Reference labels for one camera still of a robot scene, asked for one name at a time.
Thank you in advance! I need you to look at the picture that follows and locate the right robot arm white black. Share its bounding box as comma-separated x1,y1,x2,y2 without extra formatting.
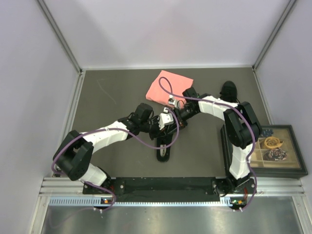
179,87,262,193

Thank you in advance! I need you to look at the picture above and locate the purple cable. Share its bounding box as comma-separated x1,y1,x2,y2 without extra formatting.
157,77,258,212
50,108,180,213

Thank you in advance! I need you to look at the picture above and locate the grey slotted cable duct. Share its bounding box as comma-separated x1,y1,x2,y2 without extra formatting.
49,196,237,207

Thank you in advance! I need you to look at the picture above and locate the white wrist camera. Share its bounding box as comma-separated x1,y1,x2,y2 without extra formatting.
168,97,176,106
158,107,174,130

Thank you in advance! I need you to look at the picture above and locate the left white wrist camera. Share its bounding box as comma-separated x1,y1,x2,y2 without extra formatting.
158,107,174,130

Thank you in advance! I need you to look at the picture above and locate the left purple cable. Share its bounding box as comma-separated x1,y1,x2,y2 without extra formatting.
50,108,180,213

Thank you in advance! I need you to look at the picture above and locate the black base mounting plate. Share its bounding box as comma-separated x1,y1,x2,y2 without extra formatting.
82,176,258,202

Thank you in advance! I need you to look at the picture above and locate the pink folded cloth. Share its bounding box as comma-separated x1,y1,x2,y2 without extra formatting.
145,70,194,107

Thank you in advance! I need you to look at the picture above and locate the aluminium frame rail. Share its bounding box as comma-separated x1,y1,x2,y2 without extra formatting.
39,177,305,196

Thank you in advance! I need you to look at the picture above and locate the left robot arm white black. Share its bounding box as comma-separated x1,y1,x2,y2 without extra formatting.
53,103,173,194

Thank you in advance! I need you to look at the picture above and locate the black sneaker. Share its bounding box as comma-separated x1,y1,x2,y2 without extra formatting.
219,80,240,103
156,124,176,162

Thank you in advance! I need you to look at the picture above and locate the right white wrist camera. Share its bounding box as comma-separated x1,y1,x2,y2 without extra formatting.
168,97,176,106

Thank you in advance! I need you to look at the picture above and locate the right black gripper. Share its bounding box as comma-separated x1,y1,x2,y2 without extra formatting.
167,106,199,135

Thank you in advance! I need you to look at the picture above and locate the dark framed compartment box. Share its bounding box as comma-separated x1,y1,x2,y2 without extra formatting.
220,124,308,179

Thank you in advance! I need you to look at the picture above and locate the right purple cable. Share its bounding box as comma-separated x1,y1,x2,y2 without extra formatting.
157,77,258,212

